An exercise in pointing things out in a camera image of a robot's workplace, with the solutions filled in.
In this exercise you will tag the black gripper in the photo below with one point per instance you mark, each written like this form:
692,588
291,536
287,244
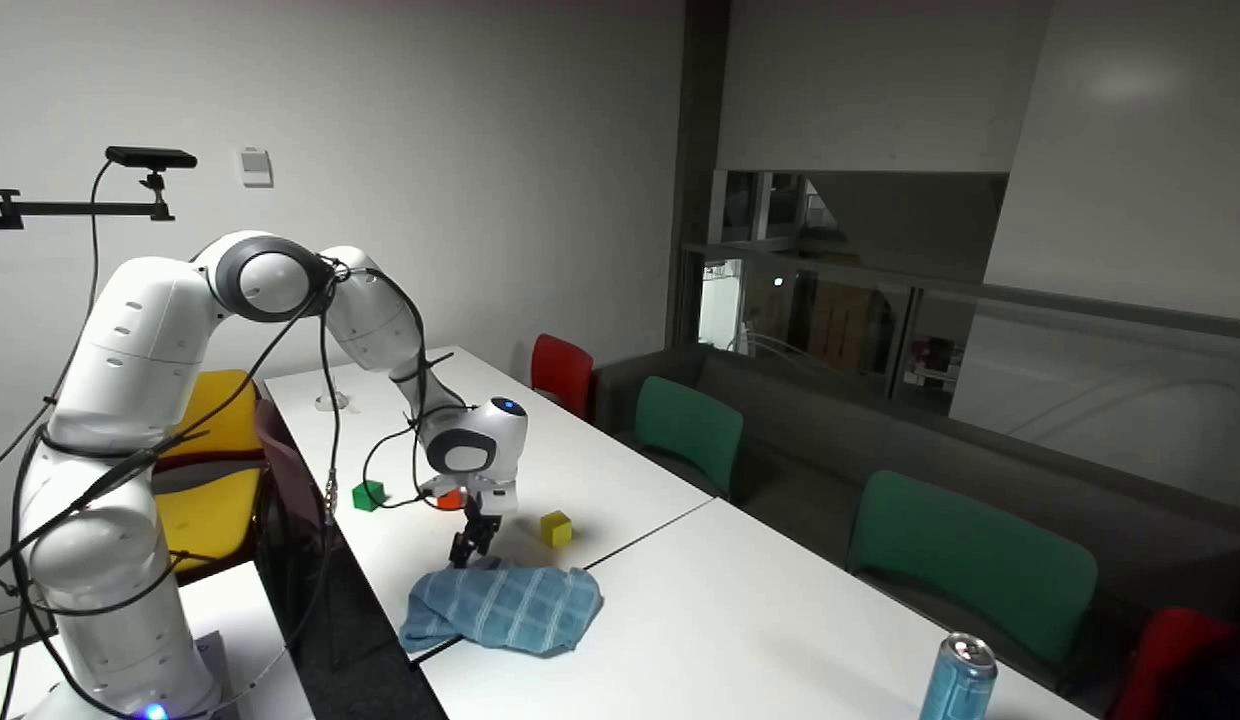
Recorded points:
484,511

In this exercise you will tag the blue checked cloth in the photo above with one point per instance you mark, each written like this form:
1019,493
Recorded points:
506,611

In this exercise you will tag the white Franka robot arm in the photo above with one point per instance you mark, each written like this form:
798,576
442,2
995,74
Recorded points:
124,344

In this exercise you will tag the yellow cube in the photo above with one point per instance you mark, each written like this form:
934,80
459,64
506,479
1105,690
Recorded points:
557,530

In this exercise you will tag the green cube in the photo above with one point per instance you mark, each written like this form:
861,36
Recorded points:
371,498

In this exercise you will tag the red chair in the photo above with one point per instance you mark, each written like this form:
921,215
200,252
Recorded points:
563,375
1164,661

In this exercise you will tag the small clear table object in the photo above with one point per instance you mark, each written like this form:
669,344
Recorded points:
337,397

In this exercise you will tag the green chair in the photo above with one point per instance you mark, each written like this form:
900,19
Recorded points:
973,562
685,431

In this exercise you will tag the yellow chair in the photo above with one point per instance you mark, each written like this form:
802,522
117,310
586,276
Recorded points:
212,515

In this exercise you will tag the white wall thermostat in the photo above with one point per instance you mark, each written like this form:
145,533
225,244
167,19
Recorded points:
256,166

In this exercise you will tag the black camera on boom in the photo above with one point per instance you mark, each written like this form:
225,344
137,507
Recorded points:
151,157

